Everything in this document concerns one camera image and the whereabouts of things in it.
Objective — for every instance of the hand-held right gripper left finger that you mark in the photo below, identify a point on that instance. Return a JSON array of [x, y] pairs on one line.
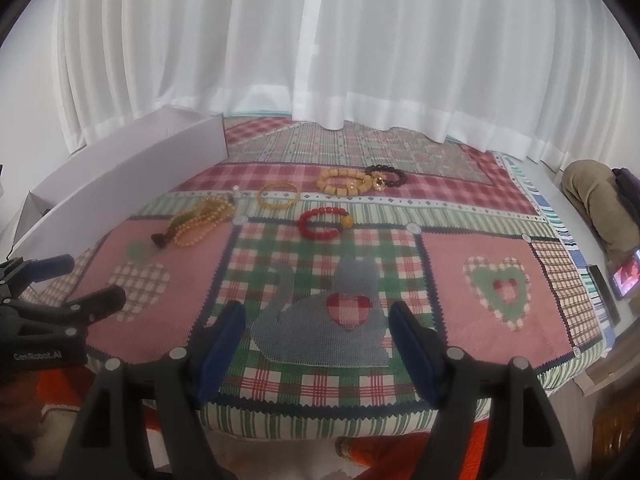
[[220, 355]]

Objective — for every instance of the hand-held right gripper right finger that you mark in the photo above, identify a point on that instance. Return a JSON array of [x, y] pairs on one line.
[[415, 355]]

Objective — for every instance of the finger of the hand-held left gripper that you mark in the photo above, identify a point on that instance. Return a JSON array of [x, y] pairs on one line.
[[52, 266], [100, 302]]

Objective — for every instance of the white cardboard box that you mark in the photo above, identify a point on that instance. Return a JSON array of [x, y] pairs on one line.
[[125, 175]]

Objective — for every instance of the patchwork plaid blanket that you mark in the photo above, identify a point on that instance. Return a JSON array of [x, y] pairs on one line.
[[450, 270]]

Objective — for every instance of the orange cloth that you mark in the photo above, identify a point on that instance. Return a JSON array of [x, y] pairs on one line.
[[395, 455]]

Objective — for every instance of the gold bangle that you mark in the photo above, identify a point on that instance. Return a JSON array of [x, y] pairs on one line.
[[278, 204]]

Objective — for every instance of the dark flat remote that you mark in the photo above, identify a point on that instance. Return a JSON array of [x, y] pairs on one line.
[[600, 285]]

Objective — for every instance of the carved wooden furniture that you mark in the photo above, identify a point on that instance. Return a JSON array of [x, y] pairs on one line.
[[615, 425]]

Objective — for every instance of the smartphone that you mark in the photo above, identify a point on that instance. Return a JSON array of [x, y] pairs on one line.
[[627, 277]]

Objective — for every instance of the brown cloth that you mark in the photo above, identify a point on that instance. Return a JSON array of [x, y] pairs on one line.
[[590, 185]]

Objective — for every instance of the purple cloth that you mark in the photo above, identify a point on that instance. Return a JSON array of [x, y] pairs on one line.
[[627, 180]]

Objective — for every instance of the white curtain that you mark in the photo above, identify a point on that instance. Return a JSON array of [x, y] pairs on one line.
[[350, 35]]

